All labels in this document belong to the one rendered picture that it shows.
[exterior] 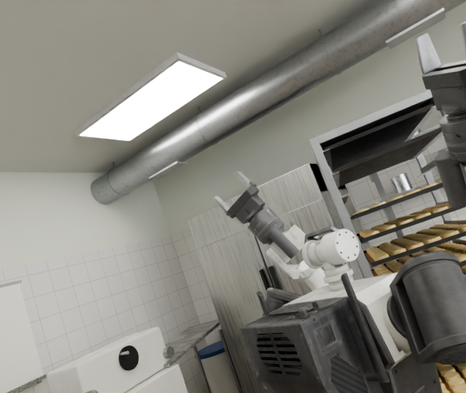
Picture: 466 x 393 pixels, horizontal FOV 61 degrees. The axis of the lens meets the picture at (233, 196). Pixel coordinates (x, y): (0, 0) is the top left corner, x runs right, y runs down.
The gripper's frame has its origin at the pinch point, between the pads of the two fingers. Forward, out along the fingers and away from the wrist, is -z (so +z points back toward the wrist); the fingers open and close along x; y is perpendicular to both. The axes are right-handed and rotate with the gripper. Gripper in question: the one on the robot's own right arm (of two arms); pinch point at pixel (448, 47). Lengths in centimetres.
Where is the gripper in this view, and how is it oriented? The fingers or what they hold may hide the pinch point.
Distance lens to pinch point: 74.5
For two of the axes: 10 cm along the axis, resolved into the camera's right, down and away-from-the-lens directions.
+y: 8.9, -4.5, 0.6
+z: 4.3, 8.7, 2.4
